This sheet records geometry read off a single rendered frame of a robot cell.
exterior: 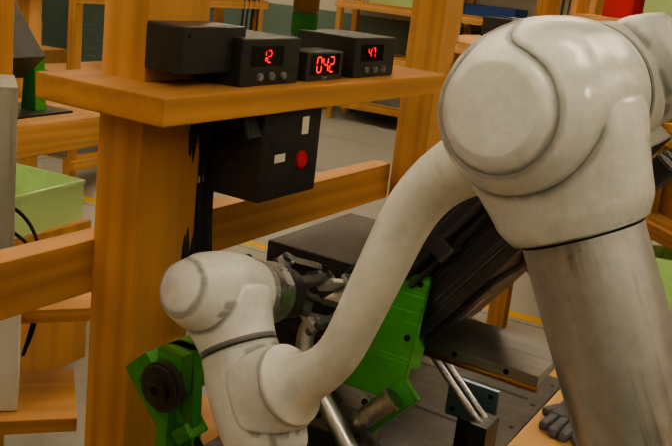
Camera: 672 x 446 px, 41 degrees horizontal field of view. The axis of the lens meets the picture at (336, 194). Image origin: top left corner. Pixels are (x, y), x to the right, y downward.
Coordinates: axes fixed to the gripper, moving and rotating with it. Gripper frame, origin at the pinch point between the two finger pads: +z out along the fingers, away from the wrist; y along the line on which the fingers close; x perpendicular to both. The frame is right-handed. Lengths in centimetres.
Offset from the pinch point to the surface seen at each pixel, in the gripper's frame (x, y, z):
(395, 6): 146, 467, 781
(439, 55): -19, 56, 68
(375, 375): 2.3, -13.5, 4.4
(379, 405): 2.2, -18.4, 0.9
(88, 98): 5, 33, -38
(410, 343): -5.7, -11.8, 4.4
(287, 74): -11.5, 34.4, -7.0
